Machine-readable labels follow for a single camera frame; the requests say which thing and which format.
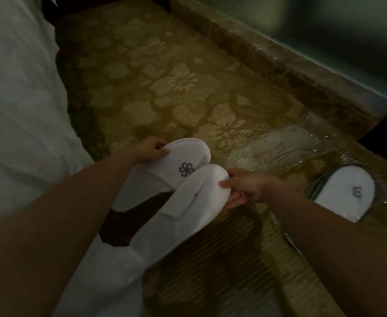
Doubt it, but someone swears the white slipper with grey logo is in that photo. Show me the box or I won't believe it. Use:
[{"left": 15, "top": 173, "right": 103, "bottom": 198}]
[{"left": 53, "top": 137, "right": 212, "bottom": 317}]

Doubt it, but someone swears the clear plastic bag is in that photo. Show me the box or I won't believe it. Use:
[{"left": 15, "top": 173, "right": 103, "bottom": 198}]
[{"left": 269, "top": 152, "right": 387, "bottom": 255}]

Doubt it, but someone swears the person's right forearm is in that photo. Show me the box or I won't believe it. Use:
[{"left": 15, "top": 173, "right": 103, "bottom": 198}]
[{"left": 267, "top": 183, "right": 387, "bottom": 317}]

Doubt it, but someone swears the person's left forearm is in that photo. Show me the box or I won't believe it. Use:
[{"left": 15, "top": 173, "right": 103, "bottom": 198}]
[{"left": 0, "top": 151, "right": 138, "bottom": 317}]

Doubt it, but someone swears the plain white slipper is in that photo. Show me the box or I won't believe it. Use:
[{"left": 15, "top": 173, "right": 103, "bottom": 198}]
[{"left": 127, "top": 164, "right": 232, "bottom": 271}]

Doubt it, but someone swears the person's right hand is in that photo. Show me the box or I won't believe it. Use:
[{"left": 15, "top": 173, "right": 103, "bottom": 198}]
[{"left": 218, "top": 168, "right": 285, "bottom": 210}]

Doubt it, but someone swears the person's left hand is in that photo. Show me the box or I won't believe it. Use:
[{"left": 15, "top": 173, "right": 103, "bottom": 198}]
[{"left": 124, "top": 135, "right": 171, "bottom": 166}]

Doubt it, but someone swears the bed with white sheet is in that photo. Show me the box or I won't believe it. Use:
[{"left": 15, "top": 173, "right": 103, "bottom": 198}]
[{"left": 0, "top": 0, "right": 95, "bottom": 230}]

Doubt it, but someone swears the white slipper in plastic wrap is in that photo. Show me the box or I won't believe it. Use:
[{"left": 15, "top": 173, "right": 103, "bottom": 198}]
[{"left": 314, "top": 165, "right": 376, "bottom": 223}]

